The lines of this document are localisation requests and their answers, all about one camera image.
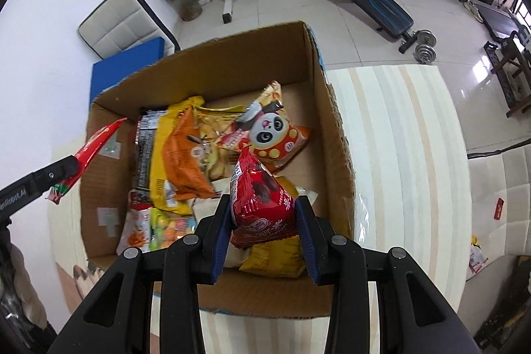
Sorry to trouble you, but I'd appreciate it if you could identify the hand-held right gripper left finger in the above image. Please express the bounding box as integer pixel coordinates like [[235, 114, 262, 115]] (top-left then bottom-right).
[[45, 194, 232, 354]]

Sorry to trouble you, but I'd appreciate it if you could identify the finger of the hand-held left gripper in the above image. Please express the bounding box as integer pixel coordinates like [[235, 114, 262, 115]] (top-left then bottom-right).
[[24, 155, 82, 197]]

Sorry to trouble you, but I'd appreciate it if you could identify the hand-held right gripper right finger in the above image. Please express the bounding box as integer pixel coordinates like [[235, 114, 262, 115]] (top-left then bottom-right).
[[295, 195, 478, 354]]

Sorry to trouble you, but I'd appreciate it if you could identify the long red snack packet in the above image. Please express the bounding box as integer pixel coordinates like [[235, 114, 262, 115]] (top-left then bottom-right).
[[45, 117, 128, 206]]

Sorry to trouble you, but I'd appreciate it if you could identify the red chocolate snack packet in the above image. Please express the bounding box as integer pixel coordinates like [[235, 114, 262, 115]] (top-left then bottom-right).
[[229, 144, 298, 252]]

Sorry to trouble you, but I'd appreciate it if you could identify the brown cardboard box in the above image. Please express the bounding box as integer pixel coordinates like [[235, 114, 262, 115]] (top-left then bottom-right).
[[81, 21, 358, 320]]

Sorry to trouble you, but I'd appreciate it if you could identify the person's left hand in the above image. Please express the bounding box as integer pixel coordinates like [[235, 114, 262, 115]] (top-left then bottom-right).
[[10, 244, 47, 327]]

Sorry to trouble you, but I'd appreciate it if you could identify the mustard yellow snack packet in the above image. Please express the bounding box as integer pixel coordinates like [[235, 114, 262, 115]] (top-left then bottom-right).
[[238, 176, 308, 280]]

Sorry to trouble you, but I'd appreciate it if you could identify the colourful candy packet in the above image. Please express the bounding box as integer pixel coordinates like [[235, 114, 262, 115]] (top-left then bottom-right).
[[149, 209, 198, 252]]

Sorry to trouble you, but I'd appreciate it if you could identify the white orange snack packet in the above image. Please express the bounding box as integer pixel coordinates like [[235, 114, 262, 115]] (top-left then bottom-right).
[[116, 191, 155, 254]]

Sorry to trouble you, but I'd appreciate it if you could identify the black silver snack packet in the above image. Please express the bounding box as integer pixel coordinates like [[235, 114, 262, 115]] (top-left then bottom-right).
[[133, 109, 167, 198]]

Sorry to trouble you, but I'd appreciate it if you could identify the pale yellow biscuit packet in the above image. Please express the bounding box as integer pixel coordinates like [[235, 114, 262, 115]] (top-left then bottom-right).
[[194, 105, 246, 181]]

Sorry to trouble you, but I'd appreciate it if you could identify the panda print snack packet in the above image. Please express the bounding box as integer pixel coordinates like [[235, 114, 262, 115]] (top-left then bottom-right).
[[216, 80, 313, 175]]

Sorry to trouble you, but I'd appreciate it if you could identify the blue foam mat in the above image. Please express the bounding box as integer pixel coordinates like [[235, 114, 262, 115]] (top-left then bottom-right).
[[89, 36, 165, 106]]

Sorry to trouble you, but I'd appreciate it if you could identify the white quilted cushion panel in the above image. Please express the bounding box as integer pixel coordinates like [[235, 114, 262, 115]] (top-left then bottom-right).
[[78, 0, 182, 59]]

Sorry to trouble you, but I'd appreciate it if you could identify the white red plastic bag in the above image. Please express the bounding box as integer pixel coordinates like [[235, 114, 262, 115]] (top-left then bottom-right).
[[467, 234, 489, 281]]

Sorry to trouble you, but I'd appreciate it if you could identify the dark bag with clutter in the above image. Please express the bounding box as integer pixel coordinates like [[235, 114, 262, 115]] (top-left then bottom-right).
[[473, 254, 531, 351]]

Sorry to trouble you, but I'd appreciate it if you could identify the white quilted mattress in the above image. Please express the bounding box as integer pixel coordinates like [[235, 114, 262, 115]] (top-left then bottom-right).
[[467, 144, 531, 281]]

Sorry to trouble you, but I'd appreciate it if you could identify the glass jar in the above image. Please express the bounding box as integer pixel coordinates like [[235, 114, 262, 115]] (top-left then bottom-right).
[[182, 0, 205, 23]]

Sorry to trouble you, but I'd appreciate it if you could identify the chrome dumbbell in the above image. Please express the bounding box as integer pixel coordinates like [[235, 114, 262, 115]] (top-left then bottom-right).
[[413, 30, 439, 65]]

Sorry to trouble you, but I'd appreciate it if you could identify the dark wooden chair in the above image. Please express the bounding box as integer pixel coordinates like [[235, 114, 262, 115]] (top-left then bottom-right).
[[483, 30, 531, 119]]

